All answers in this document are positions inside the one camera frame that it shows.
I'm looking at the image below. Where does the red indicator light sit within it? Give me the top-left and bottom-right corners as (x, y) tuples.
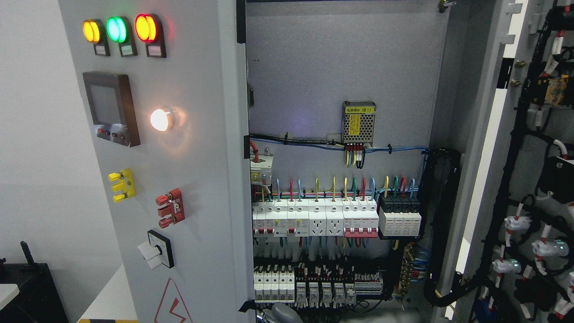
(135, 13), (167, 58)

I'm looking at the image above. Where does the white current transformer group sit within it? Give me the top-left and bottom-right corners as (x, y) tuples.
(250, 151), (274, 186)

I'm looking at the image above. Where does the black box at left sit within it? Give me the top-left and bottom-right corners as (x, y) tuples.
(0, 241), (68, 323)

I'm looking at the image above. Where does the white rotary selector switch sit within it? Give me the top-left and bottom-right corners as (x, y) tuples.
(138, 230), (174, 270)

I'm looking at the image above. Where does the white lower breaker row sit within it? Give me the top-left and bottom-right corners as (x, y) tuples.
(253, 264), (296, 303)

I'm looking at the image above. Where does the yellow indicator light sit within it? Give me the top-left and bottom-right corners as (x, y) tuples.
(83, 19), (110, 57)

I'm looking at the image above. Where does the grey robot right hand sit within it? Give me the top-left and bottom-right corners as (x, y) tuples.
(257, 303), (303, 323)

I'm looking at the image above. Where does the white socket module row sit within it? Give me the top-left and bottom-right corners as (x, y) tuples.
(307, 198), (344, 236)

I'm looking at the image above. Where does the metal mesh power supply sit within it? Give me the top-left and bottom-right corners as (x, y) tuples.
(341, 100), (377, 144)

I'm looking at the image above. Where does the black digital power meter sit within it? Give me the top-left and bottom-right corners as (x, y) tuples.
(83, 71), (141, 147)

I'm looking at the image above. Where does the red handle circuit breaker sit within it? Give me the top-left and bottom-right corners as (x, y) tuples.
(343, 200), (379, 238)

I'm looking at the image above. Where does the white breaker row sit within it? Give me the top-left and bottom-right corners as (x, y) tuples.
(253, 264), (296, 303)
(252, 200), (309, 240)

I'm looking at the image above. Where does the black wire loom right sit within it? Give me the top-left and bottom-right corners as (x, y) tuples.
(422, 148), (462, 308)

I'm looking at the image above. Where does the white breaker row left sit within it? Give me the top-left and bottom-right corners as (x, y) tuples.
(252, 200), (309, 240)

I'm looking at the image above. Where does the green indicator light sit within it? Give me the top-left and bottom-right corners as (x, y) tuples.
(106, 16), (138, 57)

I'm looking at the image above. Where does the white glowing indicator light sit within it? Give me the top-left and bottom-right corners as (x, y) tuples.
(150, 109), (174, 131)

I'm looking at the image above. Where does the red electric hazard warning sticker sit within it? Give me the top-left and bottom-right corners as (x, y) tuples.
(154, 278), (193, 323)

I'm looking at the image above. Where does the grey cabinet door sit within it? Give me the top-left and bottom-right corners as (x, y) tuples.
(59, 0), (254, 323)
(456, 0), (573, 323)

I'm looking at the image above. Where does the black white surge protector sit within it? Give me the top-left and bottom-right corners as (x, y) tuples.
(378, 195), (422, 240)

